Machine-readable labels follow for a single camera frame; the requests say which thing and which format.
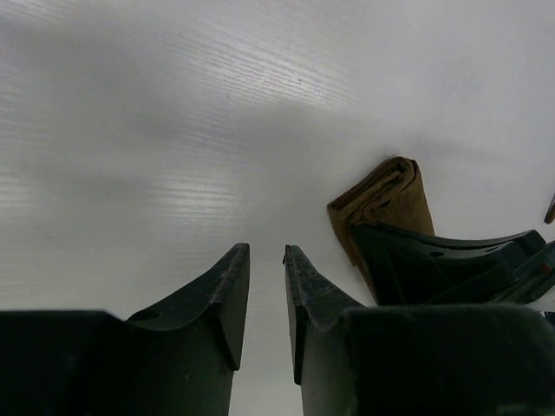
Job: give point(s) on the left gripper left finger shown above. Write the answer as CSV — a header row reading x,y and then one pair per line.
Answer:
x,y
175,357

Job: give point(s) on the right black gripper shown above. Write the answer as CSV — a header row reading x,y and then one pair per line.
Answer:
x,y
405,268

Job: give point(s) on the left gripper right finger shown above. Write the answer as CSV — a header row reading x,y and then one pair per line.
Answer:
x,y
485,359

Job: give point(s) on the brown cloth napkin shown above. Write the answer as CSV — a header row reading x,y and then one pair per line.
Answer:
x,y
392,194

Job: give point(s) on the brown wooden spoon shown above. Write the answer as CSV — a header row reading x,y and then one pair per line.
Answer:
x,y
550,214

